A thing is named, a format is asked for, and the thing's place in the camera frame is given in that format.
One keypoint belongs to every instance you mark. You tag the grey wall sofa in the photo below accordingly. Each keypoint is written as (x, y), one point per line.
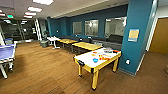
(111, 41)

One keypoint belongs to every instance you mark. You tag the long yellow wooden table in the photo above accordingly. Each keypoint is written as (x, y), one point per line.
(68, 41)
(86, 46)

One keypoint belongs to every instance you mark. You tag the grey floor bin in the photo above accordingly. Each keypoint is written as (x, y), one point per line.
(44, 43)

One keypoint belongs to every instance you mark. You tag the small white table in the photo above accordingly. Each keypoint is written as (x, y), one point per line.
(53, 39)

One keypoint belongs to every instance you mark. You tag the blue ping pong table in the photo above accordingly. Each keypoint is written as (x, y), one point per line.
(6, 51)

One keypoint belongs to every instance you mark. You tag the blue bowl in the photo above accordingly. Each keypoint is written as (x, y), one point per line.
(95, 60)

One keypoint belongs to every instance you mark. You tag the green exit sign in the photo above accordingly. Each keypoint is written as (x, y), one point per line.
(10, 16)

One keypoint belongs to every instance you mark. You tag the white table with dishes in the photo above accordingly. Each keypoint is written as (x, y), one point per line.
(90, 65)

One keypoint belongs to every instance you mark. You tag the white pillar outlet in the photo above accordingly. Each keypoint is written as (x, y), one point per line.
(127, 61)

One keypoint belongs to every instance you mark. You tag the yellow pillar sign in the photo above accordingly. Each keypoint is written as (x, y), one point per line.
(133, 35)

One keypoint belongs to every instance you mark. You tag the brown wooden door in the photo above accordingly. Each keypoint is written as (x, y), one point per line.
(160, 36)

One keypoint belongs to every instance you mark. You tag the interior glass window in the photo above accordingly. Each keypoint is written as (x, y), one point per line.
(77, 28)
(91, 28)
(115, 26)

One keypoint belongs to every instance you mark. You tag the square ceiling light panel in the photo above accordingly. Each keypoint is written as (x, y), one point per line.
(42, 2)
(34, 9)

